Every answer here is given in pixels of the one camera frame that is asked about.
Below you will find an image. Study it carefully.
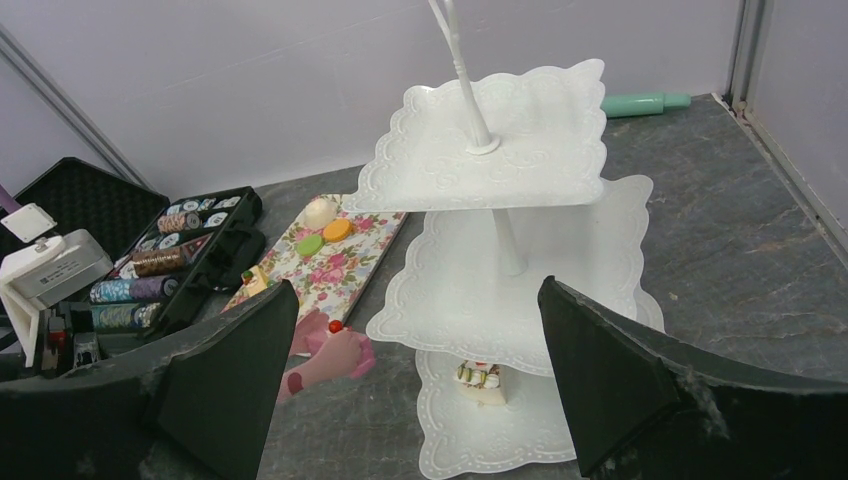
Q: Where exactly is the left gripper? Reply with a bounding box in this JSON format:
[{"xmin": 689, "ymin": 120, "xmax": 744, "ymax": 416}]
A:
[{"xmin": 33, "ymin": 301, "xmax": 100, "ymax": 378}]

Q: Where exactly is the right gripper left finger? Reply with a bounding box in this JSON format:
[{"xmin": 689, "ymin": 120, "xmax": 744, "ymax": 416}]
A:
[{"xmin": 1, "ymin": 281, "xmax": 299, "ymax": 479}]

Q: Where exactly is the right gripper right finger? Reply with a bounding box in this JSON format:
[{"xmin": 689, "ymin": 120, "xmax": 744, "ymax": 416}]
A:
[{"xmin": 537, "ymin": 277, "xmax": 847, "ymax": 479}]

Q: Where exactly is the white decorated cake slice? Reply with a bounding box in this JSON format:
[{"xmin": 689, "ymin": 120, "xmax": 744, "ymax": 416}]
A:
[{"xmin": 453, "ymin": 360, "xmax": 507, "ymax": 406}]

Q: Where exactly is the pink cake with cherry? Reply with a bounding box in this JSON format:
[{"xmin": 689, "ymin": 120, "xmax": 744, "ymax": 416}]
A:
[{"xmin": 306, "ymin": 320, "xmax": 376, "ymax": 383}]

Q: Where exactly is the yellow cube cake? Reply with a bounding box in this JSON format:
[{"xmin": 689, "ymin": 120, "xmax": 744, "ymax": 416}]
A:
[{"xmin": 241, "ymin": 265, "xmax": 270, "ymax": 297}]

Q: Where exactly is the black poker chip case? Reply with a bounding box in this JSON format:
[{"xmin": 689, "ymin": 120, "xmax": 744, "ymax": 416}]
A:
[{"xmin": 15, "ymin": 157, "xmax": 266, "ymax": 341}]

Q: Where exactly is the floral serving tray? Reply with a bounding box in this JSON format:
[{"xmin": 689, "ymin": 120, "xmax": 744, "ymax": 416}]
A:
[{"xmin": 255, "ymin": 209, "xmax": 407, "ymax": 322}]

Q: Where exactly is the green macaron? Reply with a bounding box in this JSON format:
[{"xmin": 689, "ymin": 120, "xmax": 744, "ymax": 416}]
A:
[{"xmin": 295, "ymin": 234, "xmax": 325, "ymax": 257}]

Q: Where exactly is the orange macaron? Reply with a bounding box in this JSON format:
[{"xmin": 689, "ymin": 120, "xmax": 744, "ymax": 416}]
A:
[{"xmin": 322, "ymin": 218, "xmax": 355, "ymax": 243}]

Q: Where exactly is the cream dome cake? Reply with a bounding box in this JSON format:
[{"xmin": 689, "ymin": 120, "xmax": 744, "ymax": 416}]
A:
[{"xmin": 303, "ymin": 197, "xmax": 338, "ymax": 230}]

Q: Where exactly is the white three-tier cake stand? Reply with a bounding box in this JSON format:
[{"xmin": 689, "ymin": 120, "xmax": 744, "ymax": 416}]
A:
[{"xmin": 343, "ymin": 1, "xmax": 663, "ymax": 479}]

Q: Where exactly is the mint green rolling pin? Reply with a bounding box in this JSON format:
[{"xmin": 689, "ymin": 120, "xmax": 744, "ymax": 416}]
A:
[{"xmin": 601, "ymin": 92, "xmax": 692, "ymax": 118}]

